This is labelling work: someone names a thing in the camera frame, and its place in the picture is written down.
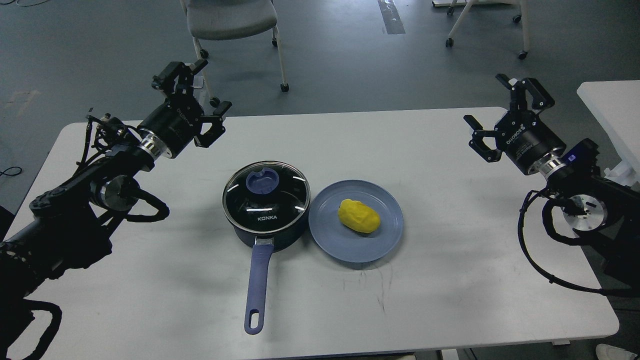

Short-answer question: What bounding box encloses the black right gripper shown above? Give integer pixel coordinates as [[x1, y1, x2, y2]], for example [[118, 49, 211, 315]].
[[462, 73, 567, 176]]

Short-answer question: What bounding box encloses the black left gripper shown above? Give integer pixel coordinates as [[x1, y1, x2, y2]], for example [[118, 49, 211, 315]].
[[137, 59, 233, 158]]

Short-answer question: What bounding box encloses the glass lid with blue knob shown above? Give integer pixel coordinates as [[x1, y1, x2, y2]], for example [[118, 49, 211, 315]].
[[222, 161, 310, 234]]

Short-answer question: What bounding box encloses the yellow potato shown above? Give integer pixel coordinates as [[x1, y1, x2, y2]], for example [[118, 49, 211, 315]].
[[337, 198, 381, 234]]

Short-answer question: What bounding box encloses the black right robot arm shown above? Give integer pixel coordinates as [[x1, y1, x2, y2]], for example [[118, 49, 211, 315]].
[[464, 73, 639, 298]]

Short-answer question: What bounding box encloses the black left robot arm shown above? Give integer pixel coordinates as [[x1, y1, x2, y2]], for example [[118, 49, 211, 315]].
[[1, 59, 231, 360]]

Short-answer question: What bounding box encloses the grey office chair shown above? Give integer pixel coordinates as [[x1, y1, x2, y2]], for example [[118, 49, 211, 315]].
[[179, 0, 290, 92]]

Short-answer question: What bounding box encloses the white chair base with casters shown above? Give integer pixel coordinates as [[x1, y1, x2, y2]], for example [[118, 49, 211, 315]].
[[444, 0, 531, 60]]

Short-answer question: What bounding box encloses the white side table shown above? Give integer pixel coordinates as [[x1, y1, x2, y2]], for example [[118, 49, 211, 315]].
[[577, 80, 640, 187]]

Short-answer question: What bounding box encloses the blue plate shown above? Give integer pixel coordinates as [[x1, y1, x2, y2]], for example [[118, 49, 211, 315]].
[[308, 179, 403, 264]]

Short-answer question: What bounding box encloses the white shoe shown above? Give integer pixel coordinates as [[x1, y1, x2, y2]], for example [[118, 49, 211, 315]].
[[595, 343, 640, 360]]

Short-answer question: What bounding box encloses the dark blue saucepan with handle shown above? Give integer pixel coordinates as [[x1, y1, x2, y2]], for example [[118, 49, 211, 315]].
[[228, 191, 311, 335]]

